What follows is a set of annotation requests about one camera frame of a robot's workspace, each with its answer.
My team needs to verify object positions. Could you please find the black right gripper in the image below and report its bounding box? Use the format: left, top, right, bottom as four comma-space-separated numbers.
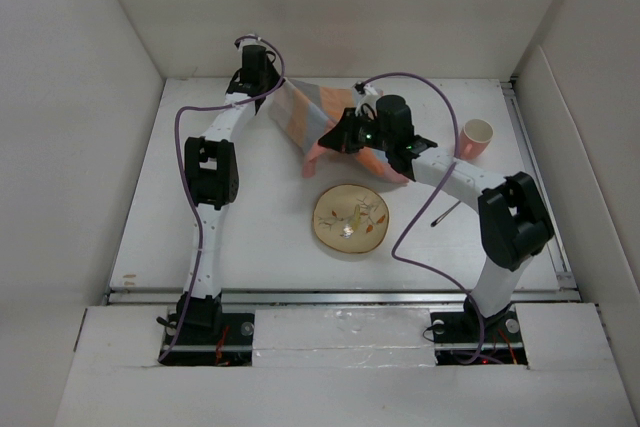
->
318, 108, 393, 155

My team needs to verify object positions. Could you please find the checkered orange blue cloth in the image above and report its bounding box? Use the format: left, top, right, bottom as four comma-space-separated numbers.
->
268, 77, 410, 188

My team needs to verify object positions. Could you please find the beige bird pattern plate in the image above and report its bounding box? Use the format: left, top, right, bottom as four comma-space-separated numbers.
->
312, 184, 390, 254

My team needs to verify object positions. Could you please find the black metal spoon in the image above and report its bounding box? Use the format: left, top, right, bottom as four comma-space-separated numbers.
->
430, 201, 461, 228

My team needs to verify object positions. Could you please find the pink ceramic mug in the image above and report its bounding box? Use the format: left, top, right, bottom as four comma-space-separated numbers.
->
460, 119, 494, 160

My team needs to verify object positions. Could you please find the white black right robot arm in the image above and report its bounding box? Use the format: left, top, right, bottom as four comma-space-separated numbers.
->
318, 93, 554, 341

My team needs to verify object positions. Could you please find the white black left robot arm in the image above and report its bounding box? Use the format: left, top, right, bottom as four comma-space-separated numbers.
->
174, 35, 284, 344

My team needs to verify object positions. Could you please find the aluminium front rail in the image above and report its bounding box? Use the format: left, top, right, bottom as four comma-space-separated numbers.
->
105, 289, 582, 306

